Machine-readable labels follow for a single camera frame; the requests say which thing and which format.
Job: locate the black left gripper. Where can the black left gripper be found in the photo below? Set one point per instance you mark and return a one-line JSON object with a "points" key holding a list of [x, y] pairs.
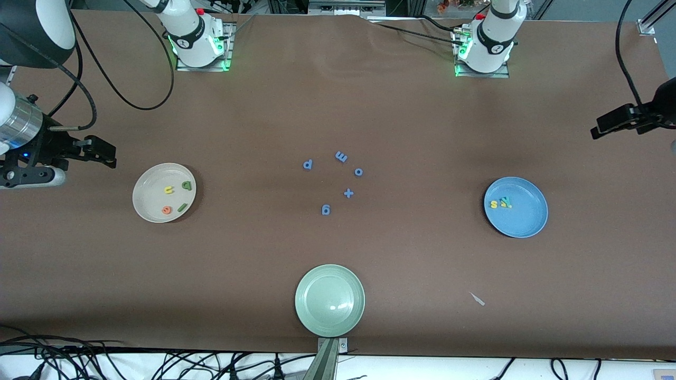
{"points": [[660, 107]]}

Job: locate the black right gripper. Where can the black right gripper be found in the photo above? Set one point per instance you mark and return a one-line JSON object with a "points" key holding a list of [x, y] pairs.
{"points": [[46, 145]]}

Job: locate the yellow foam letter k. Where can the yellow foam letter k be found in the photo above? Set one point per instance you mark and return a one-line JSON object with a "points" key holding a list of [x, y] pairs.
{"points": [[502, 205]]}

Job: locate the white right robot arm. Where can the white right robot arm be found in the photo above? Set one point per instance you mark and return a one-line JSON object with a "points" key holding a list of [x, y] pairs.
{"points": [[190, 37]]}

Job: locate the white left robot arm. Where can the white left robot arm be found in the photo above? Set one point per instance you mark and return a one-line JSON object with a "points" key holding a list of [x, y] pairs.
{"points": [[494, 42]]}

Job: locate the beige round plate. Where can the beige round plate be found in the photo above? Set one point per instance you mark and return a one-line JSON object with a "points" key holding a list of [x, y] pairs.
{"points": [[158, 179]]}

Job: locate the blue round plate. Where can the blue round plate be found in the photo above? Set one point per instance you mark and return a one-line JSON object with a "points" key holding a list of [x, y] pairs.
{"points": [[525, 216]]}

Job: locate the blue foam letter p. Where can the blue foam letter p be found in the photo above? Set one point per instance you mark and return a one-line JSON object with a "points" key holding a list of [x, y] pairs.
{"points": [[311, 164]]}

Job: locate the small white paper scrap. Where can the small white paper scrap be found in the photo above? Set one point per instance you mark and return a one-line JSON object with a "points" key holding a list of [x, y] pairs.
{"points": [[478, 300]]}

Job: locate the blue foam letter m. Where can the blue foam letter m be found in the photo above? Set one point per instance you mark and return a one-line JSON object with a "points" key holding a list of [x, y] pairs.
{"points": [[341, 157]]}

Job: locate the brown table cover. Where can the brown table cover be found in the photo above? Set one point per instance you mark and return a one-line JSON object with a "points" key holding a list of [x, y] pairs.
{"points": [[338, 95]]}

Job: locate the pale green round plate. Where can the pale green round plate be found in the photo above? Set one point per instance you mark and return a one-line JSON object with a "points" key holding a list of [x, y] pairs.
{"points": [[330, 301]]}

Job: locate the grey metal box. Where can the grey metal box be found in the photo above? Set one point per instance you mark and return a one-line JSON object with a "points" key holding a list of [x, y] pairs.
{"points": [[346, 7]]}

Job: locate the aluminium frame profile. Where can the aluminium frame profile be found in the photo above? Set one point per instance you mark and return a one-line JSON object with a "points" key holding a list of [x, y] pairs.
{"points": [[647, 25]]}

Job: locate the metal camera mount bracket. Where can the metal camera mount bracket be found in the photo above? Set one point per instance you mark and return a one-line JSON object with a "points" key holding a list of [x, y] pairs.
{"points": [[327, 361]]}

